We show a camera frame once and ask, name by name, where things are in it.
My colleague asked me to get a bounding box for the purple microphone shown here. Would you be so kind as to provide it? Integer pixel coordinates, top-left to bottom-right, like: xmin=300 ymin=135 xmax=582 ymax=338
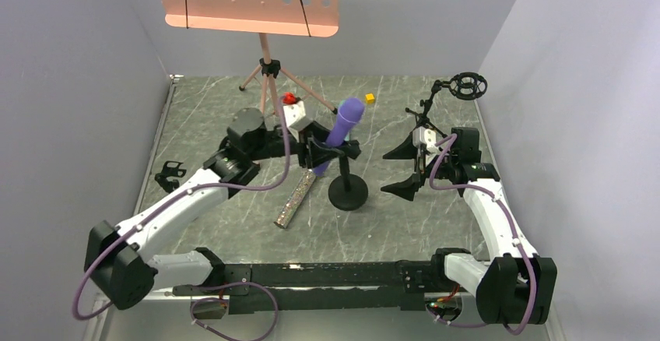
xmin=312 ymin=97 xmax=366 ymax=177

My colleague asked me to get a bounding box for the black round-base microphone stand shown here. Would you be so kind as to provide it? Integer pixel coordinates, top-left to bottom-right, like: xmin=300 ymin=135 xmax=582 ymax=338
xmin=328 ymin=140 xmax=369 ymax=211

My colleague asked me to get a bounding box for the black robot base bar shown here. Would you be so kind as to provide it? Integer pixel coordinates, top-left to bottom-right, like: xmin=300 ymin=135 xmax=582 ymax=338
xmin=172 ymin=260 xmax=457 ymax=315

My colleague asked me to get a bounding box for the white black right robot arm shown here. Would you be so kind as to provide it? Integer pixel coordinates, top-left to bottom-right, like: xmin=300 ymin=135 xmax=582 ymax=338
xmin=381 ymin=127 xmax=557 ymax=335

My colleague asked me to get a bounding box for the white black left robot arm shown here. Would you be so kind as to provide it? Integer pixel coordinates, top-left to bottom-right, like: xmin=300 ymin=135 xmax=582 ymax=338
xmin=84 ymin=106 xmax=330 ymax=310

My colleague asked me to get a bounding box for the black clip stand at left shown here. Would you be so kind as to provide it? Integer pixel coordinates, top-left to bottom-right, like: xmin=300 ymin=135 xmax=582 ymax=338
xmin=153 ymin=160 xmax=187 ymax=193

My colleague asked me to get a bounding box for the pink music stand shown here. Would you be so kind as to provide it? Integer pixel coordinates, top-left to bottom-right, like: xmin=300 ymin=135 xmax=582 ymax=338
xmin=161 ymin=0 xmax=339 ymax=113

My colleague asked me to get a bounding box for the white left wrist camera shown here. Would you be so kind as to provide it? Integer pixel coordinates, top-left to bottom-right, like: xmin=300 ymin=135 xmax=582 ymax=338
xmin=283 ymin=92 xmax=314 ymax=135

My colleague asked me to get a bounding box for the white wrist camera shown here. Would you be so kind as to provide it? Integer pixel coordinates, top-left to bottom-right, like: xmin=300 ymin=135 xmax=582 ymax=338
xmin=283 ymin=92 xmax=314 ymax=135
xmin=412 ymin=127 xmax=440 ymax=156

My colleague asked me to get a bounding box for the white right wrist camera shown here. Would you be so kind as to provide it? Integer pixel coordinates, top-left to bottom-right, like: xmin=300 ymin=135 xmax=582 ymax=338
xmin=412 ymin=127 xmax=440 ymax=156

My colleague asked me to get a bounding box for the black tripod shock-mount stand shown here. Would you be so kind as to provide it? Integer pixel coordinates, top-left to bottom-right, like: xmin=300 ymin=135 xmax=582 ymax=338
xmin=405 ymin=72 xmax=489 ymax=138

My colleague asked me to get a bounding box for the aluminium table edge rail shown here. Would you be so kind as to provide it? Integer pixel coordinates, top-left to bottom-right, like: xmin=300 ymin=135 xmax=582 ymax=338
xmin=133 ymin=74 xmax=184 ymax=215

